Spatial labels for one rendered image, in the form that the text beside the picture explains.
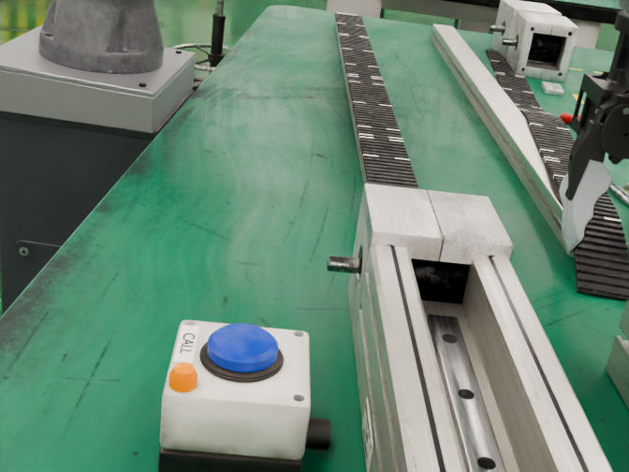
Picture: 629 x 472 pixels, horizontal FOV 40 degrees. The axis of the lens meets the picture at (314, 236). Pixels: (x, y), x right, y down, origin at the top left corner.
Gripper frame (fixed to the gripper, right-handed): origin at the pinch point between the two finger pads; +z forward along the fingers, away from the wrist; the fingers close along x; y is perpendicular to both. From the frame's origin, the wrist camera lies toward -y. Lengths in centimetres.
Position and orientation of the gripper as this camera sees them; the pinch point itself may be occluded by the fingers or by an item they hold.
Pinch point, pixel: (606, 245)
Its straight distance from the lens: 82.7
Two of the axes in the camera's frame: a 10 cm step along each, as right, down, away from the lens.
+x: -9.9, -1.1, -0.6
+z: -1.3, 9.0, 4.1
